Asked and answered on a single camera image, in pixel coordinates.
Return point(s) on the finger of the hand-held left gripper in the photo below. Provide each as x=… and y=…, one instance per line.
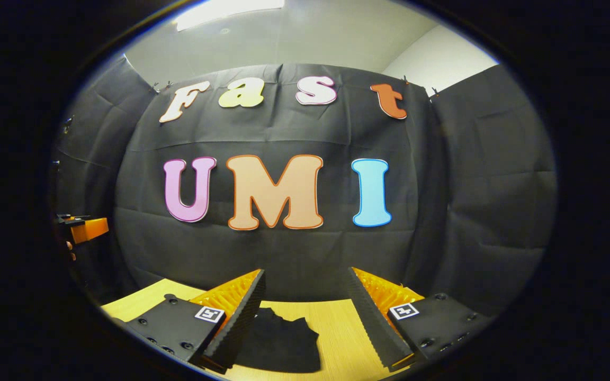
x=90, y=230

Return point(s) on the ceiling light panel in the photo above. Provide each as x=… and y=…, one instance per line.
x=225, y=10

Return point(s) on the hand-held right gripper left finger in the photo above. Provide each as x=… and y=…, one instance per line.
x=239, y=323

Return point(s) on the black backdrop cloth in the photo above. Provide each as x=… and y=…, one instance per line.
x=294, y=254

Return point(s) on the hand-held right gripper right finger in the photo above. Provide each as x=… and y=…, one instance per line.
x=376, y=323

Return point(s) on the black button shirt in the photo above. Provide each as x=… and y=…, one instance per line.
x=284, y=344

